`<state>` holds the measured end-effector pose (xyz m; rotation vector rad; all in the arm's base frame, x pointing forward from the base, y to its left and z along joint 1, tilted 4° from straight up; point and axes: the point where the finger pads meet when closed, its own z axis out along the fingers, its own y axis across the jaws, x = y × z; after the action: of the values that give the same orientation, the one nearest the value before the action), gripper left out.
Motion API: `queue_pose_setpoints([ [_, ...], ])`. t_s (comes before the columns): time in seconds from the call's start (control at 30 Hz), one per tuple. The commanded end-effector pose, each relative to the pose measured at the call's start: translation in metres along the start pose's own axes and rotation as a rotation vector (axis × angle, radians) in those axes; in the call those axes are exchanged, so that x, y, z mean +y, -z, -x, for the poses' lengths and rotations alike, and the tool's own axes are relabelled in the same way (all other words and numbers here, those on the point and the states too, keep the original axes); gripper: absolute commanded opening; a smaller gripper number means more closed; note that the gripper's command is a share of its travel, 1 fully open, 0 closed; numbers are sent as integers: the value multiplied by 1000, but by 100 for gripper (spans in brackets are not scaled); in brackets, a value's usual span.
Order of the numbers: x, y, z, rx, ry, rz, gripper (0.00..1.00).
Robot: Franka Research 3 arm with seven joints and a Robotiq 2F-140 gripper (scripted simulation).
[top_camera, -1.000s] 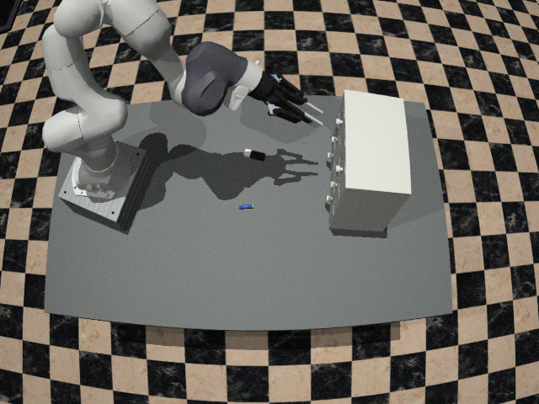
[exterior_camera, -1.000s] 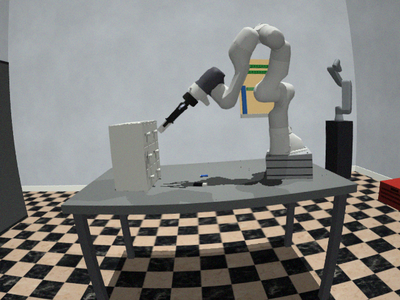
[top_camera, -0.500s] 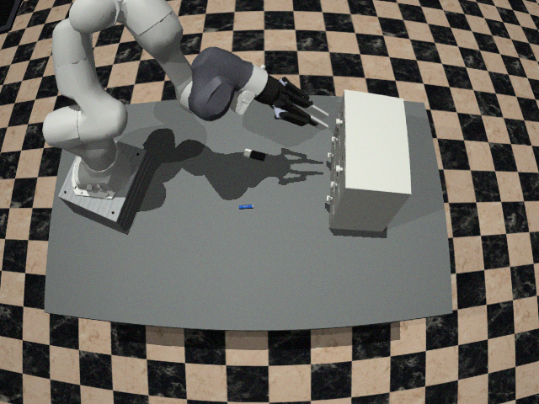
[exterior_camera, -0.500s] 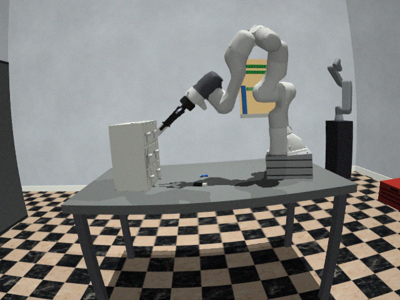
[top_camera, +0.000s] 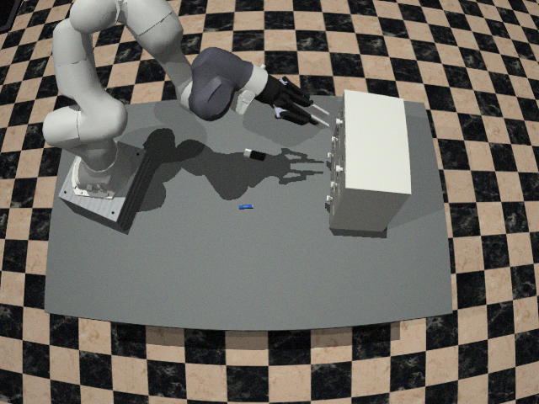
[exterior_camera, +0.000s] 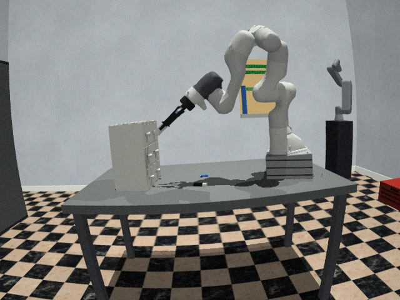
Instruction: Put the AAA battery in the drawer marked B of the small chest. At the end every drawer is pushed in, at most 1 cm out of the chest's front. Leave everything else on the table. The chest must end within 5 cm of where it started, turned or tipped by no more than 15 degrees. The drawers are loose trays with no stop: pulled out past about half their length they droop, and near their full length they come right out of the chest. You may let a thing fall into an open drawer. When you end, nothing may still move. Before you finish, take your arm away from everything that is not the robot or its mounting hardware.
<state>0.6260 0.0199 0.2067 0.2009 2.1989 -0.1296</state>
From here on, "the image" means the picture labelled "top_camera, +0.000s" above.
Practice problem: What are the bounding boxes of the white chest of drawers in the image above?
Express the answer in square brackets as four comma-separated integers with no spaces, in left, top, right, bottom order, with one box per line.
[329,90,411,231]

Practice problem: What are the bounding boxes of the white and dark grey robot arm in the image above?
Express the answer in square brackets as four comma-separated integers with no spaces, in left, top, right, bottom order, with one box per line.
[42,0,268,200]

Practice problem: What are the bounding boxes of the grey drawer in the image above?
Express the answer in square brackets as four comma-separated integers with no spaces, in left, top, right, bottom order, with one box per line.
[330,173,339,212]
[328,143,335,177]
[331,125,340,167]
[326,173,335,225]
[335,139,345,200]
[335,97,345,150]

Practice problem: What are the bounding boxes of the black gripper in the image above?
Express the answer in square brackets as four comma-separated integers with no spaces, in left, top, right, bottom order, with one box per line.
[254,74,329,130]

